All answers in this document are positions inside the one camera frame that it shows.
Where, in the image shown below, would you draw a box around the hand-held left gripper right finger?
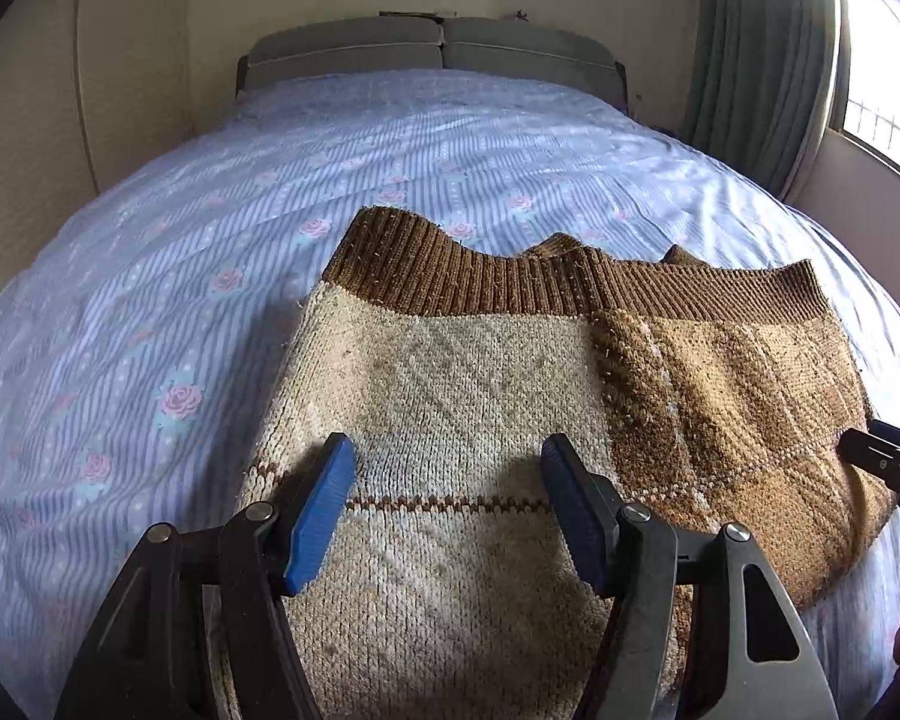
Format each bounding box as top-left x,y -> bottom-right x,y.
540,431 -> 841,720

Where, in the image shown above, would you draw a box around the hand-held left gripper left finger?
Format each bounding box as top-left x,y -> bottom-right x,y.
54,431 -> 357,720

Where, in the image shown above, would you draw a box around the brown plaid knit sweater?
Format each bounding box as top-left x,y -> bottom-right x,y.
217,206 -> 893,720

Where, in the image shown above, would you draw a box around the window with railing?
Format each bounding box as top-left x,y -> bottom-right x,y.
825,0 -> 900,188

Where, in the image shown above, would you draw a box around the blue striped floral bed cover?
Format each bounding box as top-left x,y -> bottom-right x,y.
0,67 -> 900,720

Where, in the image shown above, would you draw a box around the grey-green curtain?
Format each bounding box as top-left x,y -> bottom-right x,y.
679,0 -> 845,200

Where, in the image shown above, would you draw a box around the grey padded headboard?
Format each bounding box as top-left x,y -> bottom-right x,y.
236,15 -> 629,110

